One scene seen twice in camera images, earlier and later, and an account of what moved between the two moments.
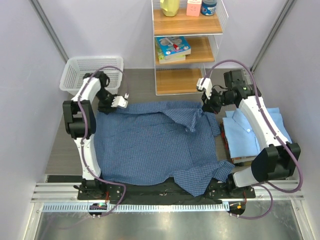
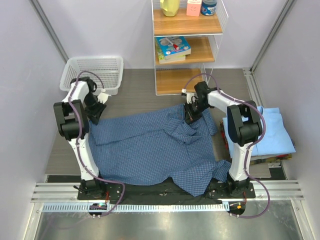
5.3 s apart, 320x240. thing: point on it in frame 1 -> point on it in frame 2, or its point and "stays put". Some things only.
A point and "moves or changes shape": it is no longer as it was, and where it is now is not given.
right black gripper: x=209 y=105 -> x=190 y=117
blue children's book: x=174 y=47 stays put
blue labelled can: x=208 y=7 stays put
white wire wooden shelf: x=182 y=44 stays put
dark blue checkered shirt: x=172 y=140 moves or changes shape
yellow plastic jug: x=170 y=7 stays put
